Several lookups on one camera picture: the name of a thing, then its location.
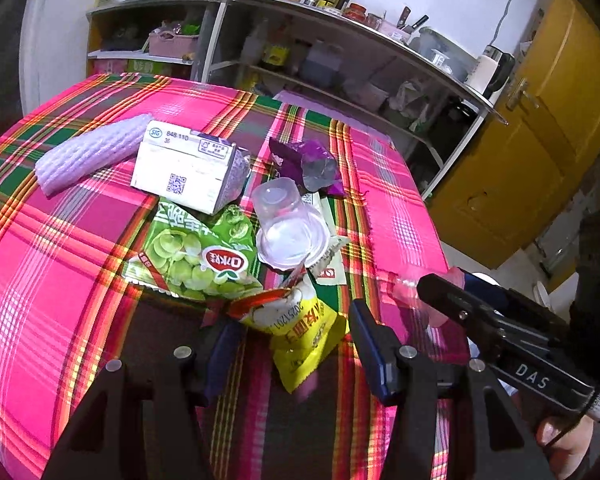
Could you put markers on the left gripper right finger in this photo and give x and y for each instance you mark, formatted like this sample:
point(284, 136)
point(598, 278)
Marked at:
point(376, 345)

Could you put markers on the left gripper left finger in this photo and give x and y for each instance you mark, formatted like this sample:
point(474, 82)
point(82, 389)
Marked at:
point(218, 348)

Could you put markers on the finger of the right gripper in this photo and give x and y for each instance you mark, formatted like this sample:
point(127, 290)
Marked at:
point(483, 289)
point(481, 319)

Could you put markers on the yellow snack bag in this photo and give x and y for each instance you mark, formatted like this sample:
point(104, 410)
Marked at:
point(302, 327)

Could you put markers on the pale green wrapper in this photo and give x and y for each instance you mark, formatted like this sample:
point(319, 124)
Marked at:
point(329, 270)

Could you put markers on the green snack bag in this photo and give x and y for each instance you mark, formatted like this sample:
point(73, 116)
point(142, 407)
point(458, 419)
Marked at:
point(184, 256)

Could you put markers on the clear plastic cup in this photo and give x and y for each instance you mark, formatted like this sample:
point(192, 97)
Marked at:
point(291, 231)

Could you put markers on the white purple box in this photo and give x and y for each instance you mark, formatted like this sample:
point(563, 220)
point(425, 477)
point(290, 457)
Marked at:
point(193, 169)

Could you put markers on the metal kitchen shelf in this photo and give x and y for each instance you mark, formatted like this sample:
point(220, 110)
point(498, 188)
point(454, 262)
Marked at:
point(431, 116)

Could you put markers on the person right hand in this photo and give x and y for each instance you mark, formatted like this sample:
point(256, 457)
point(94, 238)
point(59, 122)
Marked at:
point(565, 454)

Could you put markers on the purple foil wrapper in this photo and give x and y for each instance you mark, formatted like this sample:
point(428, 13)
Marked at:
point(310, 165)

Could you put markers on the wooden door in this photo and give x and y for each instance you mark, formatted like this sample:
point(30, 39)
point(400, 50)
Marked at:
point(520, 170)

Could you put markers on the white black kettle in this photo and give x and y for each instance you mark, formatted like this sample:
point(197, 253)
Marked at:
point(491, 71)

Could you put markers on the lying purple foam net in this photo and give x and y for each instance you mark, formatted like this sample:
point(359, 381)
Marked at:
point(78, 157)

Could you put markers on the pink lid storage box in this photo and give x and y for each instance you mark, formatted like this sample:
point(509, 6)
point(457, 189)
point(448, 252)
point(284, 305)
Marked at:
point(297, 99)

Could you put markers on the purple jug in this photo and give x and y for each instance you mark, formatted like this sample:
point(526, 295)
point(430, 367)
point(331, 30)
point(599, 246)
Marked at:
point(322, 64)

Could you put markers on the red jar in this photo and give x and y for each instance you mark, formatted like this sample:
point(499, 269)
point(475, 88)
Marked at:
point(355, 12)

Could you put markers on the pink basket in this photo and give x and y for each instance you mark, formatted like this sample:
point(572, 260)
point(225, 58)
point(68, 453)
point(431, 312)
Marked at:
point(170, 45)

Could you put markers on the wooden side shelf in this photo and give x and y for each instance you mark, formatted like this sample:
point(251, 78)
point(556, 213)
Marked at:
point(118, 38)

